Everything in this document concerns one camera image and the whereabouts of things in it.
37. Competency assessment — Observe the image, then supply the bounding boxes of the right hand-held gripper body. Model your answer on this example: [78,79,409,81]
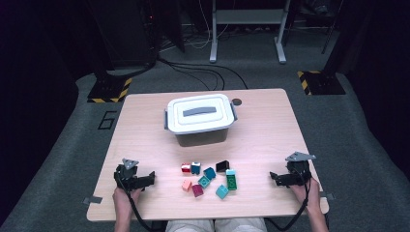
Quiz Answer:
[284,151,317,188]

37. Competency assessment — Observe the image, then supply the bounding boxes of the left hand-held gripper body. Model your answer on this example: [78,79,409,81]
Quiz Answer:
[113,158,144,193]

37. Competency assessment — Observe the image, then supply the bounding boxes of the green long block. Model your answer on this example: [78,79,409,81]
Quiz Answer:
[225,174,239,191]

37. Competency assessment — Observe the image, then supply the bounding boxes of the magenta block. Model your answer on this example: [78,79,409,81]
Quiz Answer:
[191,184,205,198]

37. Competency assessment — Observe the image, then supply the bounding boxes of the black block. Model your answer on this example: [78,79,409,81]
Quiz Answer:
[215,159,230,173]

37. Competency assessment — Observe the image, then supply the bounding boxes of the light teal block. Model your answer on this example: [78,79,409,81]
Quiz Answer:
[215,184,230,200]

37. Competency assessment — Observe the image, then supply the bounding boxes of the clear brown storage box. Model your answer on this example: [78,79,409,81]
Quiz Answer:
[163,101,239,148]

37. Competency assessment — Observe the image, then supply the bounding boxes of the white lid with grey handle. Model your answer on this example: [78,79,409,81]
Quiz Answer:
[165,93,236,135]

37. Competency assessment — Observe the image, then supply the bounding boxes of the person's left hand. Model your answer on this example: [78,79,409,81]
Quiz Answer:
[112,187,143,221]

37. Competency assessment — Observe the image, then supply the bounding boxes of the person's right hand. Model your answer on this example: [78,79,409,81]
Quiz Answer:
[289,177,322,216]

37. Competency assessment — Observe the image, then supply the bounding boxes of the person's beige shorts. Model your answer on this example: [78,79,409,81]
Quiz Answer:
[165,217,268,232]

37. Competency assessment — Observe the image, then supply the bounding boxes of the black equipment cabinet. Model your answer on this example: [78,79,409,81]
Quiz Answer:
[91,0,159,71]

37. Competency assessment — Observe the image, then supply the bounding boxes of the left hand-held gripper cable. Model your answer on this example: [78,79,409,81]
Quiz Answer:
[117,175,162,232]

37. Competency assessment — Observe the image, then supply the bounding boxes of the hand-held gripper cable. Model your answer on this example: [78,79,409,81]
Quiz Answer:
[265,167,312,232]
[117,175,162,232]

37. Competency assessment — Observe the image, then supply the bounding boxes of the right hand-held gripper cable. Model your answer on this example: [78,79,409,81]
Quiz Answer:
[265,167,312,232]

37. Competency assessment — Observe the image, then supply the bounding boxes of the black floor cables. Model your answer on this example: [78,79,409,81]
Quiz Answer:
[158,57,249,91]

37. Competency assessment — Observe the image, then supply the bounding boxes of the white floor cables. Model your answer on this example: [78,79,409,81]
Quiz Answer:
[161,0,233,51]

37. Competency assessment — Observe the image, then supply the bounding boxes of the white metal desk frame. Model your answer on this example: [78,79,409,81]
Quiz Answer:
[209,0,288,65]

